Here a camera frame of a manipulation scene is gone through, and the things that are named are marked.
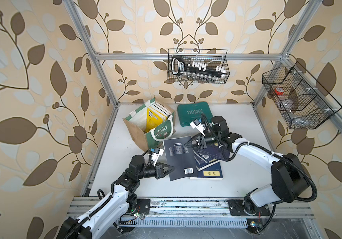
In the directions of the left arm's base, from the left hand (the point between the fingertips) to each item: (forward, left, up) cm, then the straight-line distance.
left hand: (171, 168), depth 73 cm
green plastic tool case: (+46, -10, -9) cm, 48 cm away
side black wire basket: (+25, -65, +22) cm, 73 cm away
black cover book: (+4, -5, +4) cm, 7 cm away
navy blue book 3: (+2, -22, -10) cm, 25 cm away
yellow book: (+31, +12, +2) cm, 33 cm away
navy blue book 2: (+7, -16, -9) cm, 20 cm away
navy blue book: (+12, -23, -7) cm, 27 cm away
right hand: (+9, -7, +6) cm, 13 cm away
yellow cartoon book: (+30, +5, +6) cm, 31 cm away
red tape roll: (+36, -58, +21) cm, 72 cm away
